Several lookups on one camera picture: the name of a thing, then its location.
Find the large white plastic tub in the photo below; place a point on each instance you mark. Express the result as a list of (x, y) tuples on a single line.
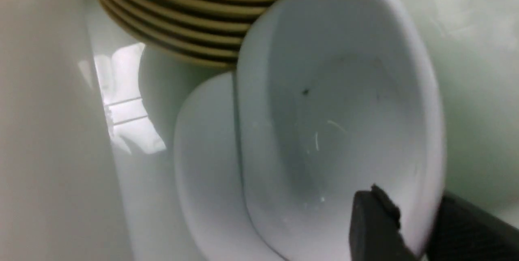
[(88, 115)]

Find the stack of white dishes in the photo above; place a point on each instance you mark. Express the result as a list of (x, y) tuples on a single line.
[(208, 175)]

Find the white square dish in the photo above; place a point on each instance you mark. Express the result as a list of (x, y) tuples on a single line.
[(333, 97)]

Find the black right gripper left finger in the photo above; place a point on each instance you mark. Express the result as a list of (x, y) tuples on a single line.
[(374, 233)]

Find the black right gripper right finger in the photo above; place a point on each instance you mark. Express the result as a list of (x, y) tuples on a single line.
[(465, 232)]

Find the stack of tan bowls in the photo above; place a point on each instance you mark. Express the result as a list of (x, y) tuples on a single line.
[(202, 32)]

